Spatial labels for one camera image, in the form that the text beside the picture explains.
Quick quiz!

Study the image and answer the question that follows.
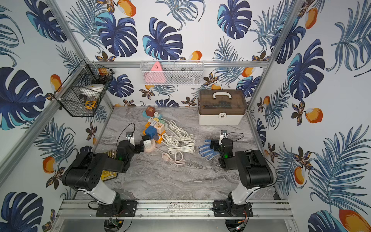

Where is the round pink power socket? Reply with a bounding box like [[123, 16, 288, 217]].
[[144, 140, 156, 153]]

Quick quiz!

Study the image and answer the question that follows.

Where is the white cable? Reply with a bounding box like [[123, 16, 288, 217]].
[[161, 120, 197, 155]]

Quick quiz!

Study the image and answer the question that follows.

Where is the white charger plug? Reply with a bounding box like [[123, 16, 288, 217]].
[[143, 139, 152, 150]]

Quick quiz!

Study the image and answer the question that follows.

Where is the orange power strip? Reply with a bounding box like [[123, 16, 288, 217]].
[[143, 121, 166, 144]]

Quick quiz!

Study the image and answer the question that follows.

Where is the blue cube adapter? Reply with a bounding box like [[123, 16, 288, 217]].
[[145, 126, 157, 139]]

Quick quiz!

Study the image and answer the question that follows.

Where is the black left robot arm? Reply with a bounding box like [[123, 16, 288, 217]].
[[62, 140, 144, 206]]

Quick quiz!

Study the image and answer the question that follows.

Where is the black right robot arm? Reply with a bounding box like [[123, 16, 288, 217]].
[[210, 138, 274, 208]]

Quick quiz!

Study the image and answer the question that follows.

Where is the blue dotted work glove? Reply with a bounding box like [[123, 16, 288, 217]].
[[198, 139, 219, 161]]

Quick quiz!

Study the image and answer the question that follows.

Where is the teal power strip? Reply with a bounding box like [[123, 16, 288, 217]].
[[142, 111, 162, 119]]

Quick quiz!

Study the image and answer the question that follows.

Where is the white brown storage box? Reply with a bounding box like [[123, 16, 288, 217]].
[[198, 90, 247, 126]]

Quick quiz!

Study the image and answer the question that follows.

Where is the brown cube adapter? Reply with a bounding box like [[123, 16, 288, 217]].
[[146, 106, 156, 117]]

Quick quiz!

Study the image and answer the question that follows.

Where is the yellow tape measure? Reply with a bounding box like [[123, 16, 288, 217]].
[[85, 99, 97, 110]]

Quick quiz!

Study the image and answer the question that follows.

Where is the white item in basket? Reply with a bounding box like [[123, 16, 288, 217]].
[[79, 84, 104, 98]]

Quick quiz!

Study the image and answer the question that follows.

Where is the pink triangle object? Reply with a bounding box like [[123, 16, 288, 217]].
[[144, 61, 166, 85]]

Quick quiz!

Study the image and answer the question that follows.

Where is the pink socket cable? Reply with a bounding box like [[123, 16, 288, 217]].
[[161, 150, 186, 166]]

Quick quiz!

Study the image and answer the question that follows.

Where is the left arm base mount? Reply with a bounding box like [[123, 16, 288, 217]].
[[96, 200, 138, 217]]

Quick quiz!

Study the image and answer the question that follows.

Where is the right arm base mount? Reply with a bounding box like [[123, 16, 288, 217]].
[[211, 198, 254, 218]]

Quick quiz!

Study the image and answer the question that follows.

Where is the clear wall shelf basket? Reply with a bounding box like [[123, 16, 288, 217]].
[[140, 60, 204, 85]]

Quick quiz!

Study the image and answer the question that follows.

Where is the black wire basket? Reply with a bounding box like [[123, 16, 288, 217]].
[[53, 60, 115, 117]]

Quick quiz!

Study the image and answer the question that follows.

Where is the aluminium front rail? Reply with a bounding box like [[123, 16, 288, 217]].
[[57, 200, 294, 220]]

